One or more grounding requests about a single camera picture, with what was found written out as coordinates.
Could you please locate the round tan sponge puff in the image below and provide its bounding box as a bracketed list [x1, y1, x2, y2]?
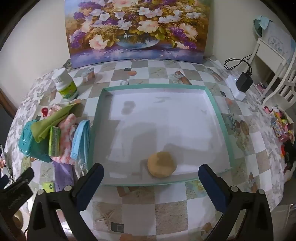
[147, 151, 177, 178]

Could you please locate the white power strip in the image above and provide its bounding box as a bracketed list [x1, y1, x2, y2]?
[225, 74, 246, 101]

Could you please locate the purple wet wipes pack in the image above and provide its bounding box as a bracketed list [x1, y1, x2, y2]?
[52, 162, 74, 191]

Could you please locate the light blue face mask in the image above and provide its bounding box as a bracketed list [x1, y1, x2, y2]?
[70, 120, 90, 164]

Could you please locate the floral painting canvas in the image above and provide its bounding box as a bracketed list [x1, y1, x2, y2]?
[65, 0, 211, 68]

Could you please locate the white chair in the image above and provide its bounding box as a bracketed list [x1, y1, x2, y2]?
[249, 38, 295, 110]

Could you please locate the teal cloth on shelf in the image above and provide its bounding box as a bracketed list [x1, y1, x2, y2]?
[253, 15, 273, 38]

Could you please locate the small green tissue pack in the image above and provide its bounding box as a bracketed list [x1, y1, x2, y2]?
[42, 182, 55, 193]

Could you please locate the teal shallow cardboard tray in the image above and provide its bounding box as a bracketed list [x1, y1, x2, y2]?
[88, 84, 234, 186]

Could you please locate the black power adapter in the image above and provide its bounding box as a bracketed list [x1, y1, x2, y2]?
[235, 72, 253, 93]

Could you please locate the teal plastic toy box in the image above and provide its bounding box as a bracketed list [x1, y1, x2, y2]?
[18, 120, 52, 163]

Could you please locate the pink white fuzzy sock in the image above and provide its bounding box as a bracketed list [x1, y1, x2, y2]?
[51, 113, 76, 165]

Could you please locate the lime green microfiber cloth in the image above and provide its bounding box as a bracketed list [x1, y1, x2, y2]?
[31, 103, 78, 143]

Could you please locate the white green pill bottle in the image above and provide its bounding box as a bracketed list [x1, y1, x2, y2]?
[52, 67, 78, 101]

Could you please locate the pink floral scrunchie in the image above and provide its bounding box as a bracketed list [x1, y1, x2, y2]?
[47, 104, 62, 117]

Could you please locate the black power cable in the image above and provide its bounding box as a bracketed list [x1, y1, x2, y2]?
[223, 53, 253, 76]

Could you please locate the checkered picture tablecloth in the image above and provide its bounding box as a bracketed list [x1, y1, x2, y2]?
[4, 58, 290, 241]

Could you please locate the basket of colourful toys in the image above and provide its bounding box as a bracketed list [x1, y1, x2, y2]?
[263, 105, 295, 175]

